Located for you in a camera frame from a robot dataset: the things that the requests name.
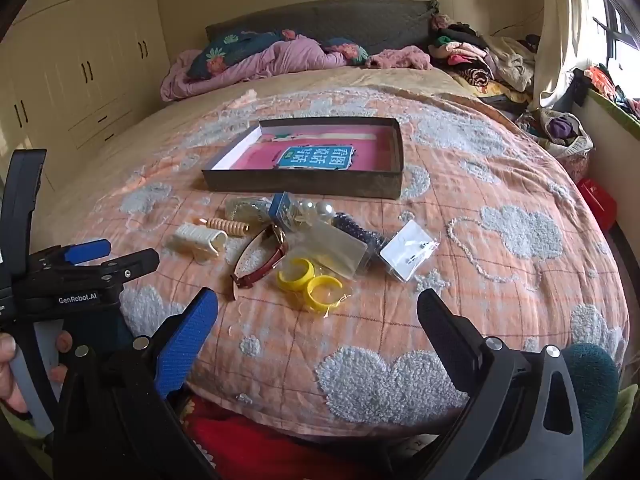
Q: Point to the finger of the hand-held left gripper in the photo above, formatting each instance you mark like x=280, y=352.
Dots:
x=135, y=262
x=90, y=251

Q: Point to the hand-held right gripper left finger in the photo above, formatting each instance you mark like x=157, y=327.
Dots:
x=190, y=340

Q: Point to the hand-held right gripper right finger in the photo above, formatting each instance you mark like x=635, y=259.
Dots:
x=445, y=342

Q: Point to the white hair claw clip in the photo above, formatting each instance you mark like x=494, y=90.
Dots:
x=197, y=242

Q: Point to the white earring card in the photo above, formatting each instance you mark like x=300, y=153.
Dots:
x=407, y=250

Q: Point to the bag of dark beads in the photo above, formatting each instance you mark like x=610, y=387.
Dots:
x=357, y=230

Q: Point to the clear plastic bag with card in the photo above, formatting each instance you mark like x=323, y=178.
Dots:
x=330, y=250

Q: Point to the shallow cardboard box pink lining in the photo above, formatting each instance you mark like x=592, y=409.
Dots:
x=320, y=160

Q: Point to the person's left forearm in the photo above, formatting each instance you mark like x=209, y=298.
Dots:
x=20, y=422

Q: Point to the person's left hand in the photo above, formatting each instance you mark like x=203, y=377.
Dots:
x=12, y=385

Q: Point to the beige bed sheet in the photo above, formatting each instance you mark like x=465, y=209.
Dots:
x=150, y=135

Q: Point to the red cloth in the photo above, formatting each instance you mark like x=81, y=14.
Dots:
x=280, y=450

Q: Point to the teal fuzzy garment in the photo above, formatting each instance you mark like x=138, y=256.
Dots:
x=595, y=390

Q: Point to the orange checked chenille blanket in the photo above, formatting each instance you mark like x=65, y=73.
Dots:
x=480, y=185

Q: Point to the cream built-in wardrobe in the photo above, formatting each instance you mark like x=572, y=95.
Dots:
x=85, y=60

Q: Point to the large pearl hair clip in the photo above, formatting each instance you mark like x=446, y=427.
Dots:
x=315, y=209

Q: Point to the red plastic box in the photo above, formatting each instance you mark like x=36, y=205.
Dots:
x=597, y=202

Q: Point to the large dark floral pillow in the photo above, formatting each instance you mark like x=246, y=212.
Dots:
x=225, y=50

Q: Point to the floral bag of clothes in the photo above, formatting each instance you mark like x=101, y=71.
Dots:
x=562, y=135

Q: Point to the pink quilt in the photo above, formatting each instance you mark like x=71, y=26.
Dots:
x=295, y=57

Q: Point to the pile of clothes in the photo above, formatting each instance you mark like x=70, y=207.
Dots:
x=480, y=60

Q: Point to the pink fluffy garment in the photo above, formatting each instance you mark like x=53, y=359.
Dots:
x=400, y=57

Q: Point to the small dark floral pillow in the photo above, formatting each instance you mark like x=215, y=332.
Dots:
x=352, y=52

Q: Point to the clothes on window sill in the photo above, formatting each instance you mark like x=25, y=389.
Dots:
x=610, y=87

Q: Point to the grey quilted headboard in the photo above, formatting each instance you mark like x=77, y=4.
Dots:
x=325, y=22

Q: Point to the cream curtain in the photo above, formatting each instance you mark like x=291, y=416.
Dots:
x=560, y=35

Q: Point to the window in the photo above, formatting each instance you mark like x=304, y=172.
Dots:
x=617, y=15

